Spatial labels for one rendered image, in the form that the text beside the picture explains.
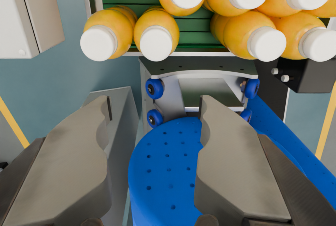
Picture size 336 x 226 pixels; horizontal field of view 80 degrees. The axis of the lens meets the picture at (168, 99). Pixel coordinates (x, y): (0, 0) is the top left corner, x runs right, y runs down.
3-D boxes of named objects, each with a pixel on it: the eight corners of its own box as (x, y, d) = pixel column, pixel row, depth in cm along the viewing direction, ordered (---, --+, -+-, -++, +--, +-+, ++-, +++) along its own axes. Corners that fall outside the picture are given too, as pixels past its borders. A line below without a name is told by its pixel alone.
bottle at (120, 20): (98, 22, 41) (58, 42, 25) (121, -5, 39) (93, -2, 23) (125, 47, 44) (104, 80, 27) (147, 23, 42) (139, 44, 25)
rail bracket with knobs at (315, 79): (262, 74, 48) (286, 94, 38) (270, 43, 44) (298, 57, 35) (303, 74, 48) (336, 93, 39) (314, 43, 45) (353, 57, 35)
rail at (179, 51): (102, 51, 39) (98, 55, 36) (101, 47, 38) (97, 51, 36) (306, 52, 40) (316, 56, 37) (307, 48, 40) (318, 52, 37)
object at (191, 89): (178, 88, 45) (183, 119, 34) (178, 78, 44) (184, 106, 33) (222, 87, 46) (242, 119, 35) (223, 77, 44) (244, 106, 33)
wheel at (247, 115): (236, 130, 46) (245, 133, 45) (238, 115, 43) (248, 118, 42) (243, 118, 49) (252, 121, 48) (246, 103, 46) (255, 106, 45)
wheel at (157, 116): (156, 134, 44) (163, 131, 45) (158, 119, 42) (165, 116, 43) (144, 122, 47) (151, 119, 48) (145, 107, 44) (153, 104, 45)
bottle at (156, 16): (174, 40, 43) (183, 69, 27) (141, 40, 43) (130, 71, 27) (174, 3, 40) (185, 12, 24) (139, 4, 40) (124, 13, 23)
